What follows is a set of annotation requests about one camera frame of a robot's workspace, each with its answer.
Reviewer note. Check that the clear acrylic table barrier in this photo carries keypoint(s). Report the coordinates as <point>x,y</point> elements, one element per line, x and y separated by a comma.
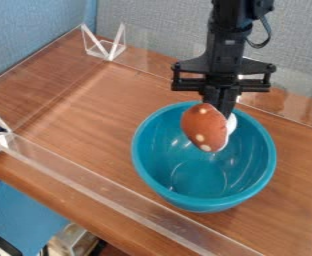
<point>73,108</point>

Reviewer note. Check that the blue plastic bowl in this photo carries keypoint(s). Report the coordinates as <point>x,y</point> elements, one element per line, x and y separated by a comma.
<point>197,181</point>

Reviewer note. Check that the clear acrylic corner bracket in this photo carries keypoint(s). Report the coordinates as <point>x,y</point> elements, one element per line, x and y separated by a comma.
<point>101,48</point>

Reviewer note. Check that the brown and white toy mushroom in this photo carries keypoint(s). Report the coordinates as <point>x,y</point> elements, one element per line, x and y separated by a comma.
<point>207,127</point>

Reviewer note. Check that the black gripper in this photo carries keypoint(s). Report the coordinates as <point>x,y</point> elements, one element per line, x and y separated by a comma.
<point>193,77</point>

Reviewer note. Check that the grey metal frame piece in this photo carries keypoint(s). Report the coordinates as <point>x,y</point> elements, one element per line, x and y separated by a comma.
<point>73,241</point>

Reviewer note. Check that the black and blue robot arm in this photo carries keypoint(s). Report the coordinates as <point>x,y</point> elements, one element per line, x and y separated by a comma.
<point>236,24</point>

